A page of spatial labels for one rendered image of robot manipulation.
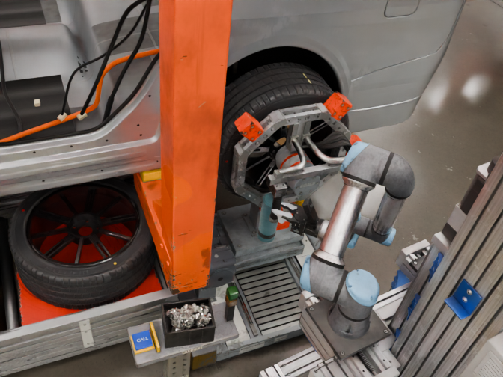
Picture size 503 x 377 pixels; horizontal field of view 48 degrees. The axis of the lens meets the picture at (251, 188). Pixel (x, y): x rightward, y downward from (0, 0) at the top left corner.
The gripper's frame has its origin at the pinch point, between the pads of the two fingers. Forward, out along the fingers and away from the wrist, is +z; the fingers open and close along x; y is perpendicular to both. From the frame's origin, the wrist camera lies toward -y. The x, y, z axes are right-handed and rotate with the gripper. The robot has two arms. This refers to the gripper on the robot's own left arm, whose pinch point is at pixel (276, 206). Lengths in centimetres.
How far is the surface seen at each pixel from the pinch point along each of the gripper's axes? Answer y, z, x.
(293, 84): -34, 12, 37
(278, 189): -11.9, 0.4, -2.1
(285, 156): -7.1, 6.1, 23.1
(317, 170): -15.0, -10.6, 13.4
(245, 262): 68, 15, 17
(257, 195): 15.3, 14.0, 16.2
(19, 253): 32, 96, -51
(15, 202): 49, 130, -17
